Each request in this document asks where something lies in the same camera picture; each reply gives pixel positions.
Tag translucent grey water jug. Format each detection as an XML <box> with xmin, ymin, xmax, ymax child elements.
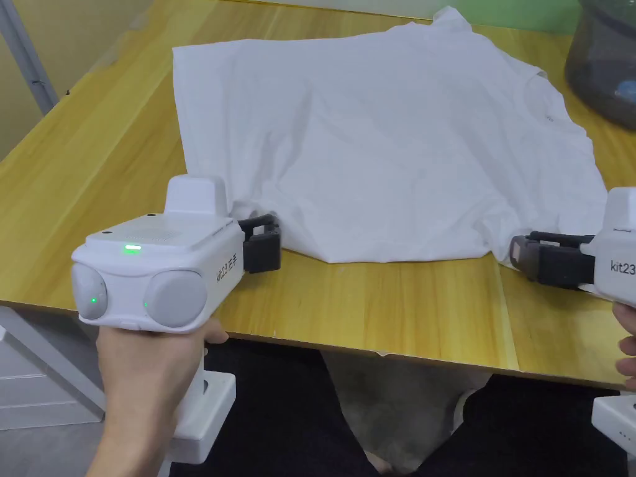
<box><xmin>565</xmin><ymin>0</ymin><xmax>636</xmax><ymax>132</ymax></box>

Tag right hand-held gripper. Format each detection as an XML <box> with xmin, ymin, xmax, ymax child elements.
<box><xmin>509</xmin><ymin>188</ymin><xmax>636</xmax><ymax>461</ymax></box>

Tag white metal table frame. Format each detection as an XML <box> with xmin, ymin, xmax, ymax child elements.
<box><xmin>0</xmin><ymin>304</ymin><xmax>106</xmax><ymax>431</ymax></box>

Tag person's left hand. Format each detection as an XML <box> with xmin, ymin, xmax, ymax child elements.
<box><xmin>86</xmin><ymin>317</ymin><xmax>230</xmax><ymax>477</ymax></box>

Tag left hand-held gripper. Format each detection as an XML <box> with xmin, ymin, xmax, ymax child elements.
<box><xmin>71</xmin><ymin>176</ymin><xmax>283</xmax><ymax>461</ymax></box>

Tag person's legs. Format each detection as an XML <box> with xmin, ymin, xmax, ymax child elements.
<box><xmin>168</xmin><ymin>340</ymin><xmax>630</xmax><ymax>477</ymax></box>

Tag person's right hand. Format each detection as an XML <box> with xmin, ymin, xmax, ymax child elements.
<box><xmin>611</xmin><ymin>302</ymin><xmax>636</xmax><ymax>391</ymax></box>

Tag white t-shirt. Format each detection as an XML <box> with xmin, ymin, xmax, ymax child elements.
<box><xmin>171</xmin><ymin>6</ymin><xmax>610</xmax><ymax>265</ymax></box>

